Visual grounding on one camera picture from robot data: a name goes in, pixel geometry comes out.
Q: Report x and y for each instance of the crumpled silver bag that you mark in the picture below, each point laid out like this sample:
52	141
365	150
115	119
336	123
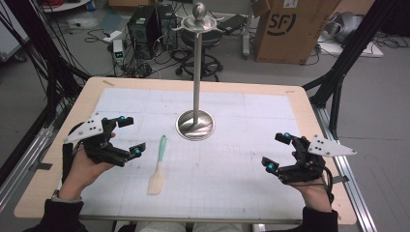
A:
345	27

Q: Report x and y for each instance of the black computer tower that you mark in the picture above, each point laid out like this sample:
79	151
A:
167	27
143	30

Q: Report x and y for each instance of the black flat device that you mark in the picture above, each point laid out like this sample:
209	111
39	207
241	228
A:
233	24

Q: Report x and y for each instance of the white grid mat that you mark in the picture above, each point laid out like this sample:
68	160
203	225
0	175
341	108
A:
199	180

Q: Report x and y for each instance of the brown cardboard box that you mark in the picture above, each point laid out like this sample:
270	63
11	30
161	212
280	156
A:
290	32

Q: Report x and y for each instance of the brown tape piece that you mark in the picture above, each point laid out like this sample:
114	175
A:
108	83

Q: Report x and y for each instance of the aluminium rail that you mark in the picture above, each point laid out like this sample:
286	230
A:
351	190
25	164

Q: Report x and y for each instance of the white round table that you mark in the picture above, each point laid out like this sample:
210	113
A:
64	5

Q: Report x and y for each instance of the black rolling stool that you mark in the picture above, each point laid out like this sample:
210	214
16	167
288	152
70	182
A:
206	54

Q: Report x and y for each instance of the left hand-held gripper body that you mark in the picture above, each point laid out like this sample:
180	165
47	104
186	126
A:
96	146

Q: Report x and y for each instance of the white power strip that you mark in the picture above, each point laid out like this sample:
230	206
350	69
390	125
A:
112	36

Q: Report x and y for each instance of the person's left hand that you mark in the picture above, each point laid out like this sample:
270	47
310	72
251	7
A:
84	175

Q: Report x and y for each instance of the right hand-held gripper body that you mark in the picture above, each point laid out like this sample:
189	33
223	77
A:
306	164

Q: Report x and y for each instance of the white flat board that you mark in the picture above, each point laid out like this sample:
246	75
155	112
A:
357	50

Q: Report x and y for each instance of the black metal frame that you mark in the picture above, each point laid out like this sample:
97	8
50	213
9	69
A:
48	58
351	48

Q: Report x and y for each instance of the white stand post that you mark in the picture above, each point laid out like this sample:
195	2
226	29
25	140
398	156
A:
247	35

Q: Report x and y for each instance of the silver metal utensil stand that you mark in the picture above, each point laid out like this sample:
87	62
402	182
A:
195	124

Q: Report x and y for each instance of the grey tape piece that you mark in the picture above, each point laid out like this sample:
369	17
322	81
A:
340	179
43	166

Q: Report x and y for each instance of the white device with green light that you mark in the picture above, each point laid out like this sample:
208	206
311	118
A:
118	51

